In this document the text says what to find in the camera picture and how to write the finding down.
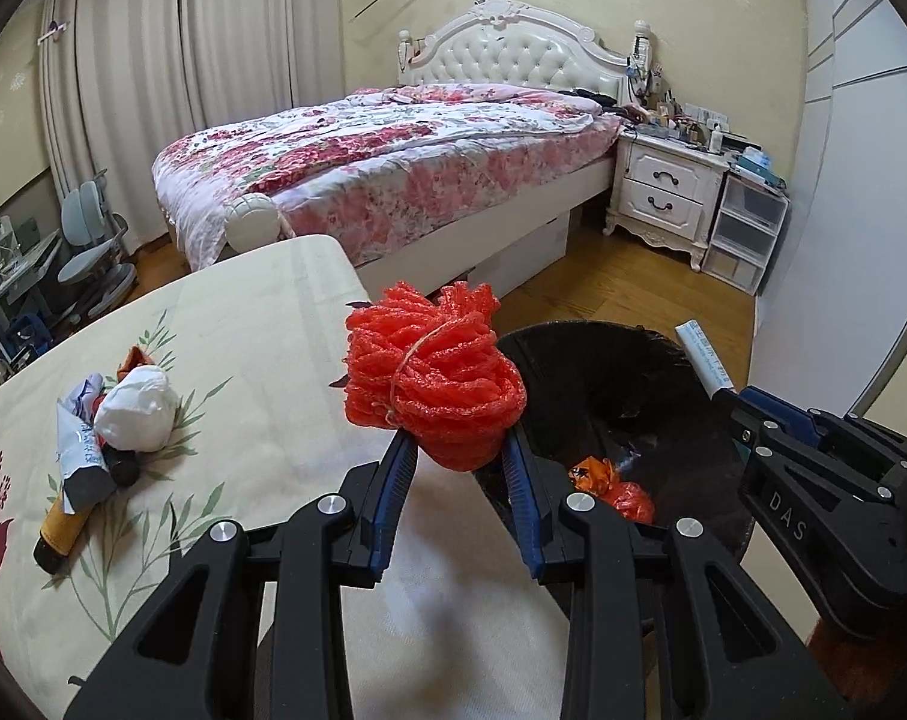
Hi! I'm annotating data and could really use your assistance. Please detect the teal toothpaste tube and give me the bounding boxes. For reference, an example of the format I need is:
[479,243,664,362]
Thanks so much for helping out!
[675,320,737,397]

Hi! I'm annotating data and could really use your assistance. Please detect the orange wrapper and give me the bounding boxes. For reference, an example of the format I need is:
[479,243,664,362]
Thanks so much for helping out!
[567,457,619,499]

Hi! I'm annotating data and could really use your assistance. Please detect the red plastic bag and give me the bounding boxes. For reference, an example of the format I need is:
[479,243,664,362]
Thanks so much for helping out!
[601,481,655,525]

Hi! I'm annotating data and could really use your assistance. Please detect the yellow-brown tube black cap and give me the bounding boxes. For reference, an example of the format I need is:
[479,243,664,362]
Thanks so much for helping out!
[33,493,94,575]

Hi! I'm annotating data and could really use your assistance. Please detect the floral cream tablecloth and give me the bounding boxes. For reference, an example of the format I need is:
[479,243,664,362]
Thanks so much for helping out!
[0,236,569,718]

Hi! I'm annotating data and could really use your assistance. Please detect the white plastic mailer bag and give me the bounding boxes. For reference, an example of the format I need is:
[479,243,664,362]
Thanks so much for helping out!
[56,401,118,515]

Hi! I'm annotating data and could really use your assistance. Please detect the beige curtains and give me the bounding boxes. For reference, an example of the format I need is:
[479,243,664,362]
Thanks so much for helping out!
[37,0,344,250]

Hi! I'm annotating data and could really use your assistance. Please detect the pink floral quilt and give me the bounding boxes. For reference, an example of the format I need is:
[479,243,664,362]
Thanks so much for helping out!
[152,83,624,270]

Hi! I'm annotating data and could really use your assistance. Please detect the orange-red foam net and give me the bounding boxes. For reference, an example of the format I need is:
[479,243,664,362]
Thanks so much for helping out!
[334,281,526,473]

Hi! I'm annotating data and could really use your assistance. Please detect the study desk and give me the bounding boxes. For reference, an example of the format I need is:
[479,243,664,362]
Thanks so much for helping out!
[0,218,62,364]

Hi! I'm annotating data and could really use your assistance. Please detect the black trash bin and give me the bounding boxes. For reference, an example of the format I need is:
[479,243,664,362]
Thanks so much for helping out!
[497,320,755,559]

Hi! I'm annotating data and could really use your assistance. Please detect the orange paper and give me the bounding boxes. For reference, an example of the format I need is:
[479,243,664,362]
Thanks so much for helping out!
[116,346,154,382]

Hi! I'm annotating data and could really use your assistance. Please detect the white bed with headboard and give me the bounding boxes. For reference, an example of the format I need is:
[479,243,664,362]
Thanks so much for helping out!
[152,0,650,293]

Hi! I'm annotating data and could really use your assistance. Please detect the white nightstand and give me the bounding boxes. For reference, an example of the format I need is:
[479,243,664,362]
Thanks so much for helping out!
[603,130,728,271]

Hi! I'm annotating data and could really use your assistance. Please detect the white paper ball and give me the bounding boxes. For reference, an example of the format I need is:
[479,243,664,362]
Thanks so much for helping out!
[94,366,179,454]

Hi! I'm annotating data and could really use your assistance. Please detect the grey-blue desk chair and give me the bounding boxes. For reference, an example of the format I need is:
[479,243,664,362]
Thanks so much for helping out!
[58,171,139,322]

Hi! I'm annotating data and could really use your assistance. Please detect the white box under bed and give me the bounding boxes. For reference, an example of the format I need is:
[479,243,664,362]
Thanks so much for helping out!
[466,213,570,299]

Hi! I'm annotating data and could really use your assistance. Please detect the lavender cloth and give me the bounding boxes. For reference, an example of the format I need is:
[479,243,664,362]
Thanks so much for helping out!
[62,372,105,426]

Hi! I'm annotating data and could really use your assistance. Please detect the plastic drawer unit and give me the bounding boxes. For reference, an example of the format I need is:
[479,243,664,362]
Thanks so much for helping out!
[702,167,790,298]

